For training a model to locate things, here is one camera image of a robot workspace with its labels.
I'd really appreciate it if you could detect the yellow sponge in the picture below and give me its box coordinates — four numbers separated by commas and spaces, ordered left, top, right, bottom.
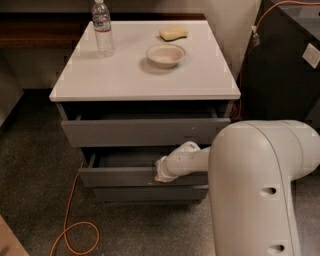
159, 26, 188, 42

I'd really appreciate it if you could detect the black cabinet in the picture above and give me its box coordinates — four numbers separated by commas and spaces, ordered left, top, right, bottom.
238, 0, 320, 128

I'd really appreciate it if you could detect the grey drawer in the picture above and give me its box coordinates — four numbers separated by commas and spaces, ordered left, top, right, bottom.
62, 114, 230, 147
78, 146, 208, 188
94, 185, 208, 202

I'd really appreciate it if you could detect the orange cable on floor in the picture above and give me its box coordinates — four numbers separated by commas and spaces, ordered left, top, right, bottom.
49, 163, 101, 256

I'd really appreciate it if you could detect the grey top drawer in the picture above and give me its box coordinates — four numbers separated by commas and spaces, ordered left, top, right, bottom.
62, 114, 230, 147

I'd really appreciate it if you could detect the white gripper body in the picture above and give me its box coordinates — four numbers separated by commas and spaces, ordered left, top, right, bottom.
155, 156, 177, 182

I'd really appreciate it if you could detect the grey drawer cabinet white top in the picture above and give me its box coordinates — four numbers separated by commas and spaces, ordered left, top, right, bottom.
50, 22, 240, 204

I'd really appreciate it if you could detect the orange cable on cabinet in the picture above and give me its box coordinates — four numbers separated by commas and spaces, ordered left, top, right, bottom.
229, 0, 320, 123

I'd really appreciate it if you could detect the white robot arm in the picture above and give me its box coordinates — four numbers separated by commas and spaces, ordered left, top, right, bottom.
156, 120, 320, 256

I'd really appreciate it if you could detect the clear plastic water bottle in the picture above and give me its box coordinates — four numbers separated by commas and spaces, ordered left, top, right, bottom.
92, 0, 114, 57

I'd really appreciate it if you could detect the dark wooden bench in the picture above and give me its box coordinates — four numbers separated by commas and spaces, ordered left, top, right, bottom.
0, 13, 206, 49

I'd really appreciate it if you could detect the white bowl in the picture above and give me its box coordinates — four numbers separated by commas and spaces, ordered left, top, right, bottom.
146, 44, 185, 69

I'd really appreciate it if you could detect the grey bottom drawer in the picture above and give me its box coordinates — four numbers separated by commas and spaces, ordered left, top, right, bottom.
94, 185, 208, 202

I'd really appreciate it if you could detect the white wall outlet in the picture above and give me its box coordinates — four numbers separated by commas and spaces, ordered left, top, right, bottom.
302, 43, 320, 69

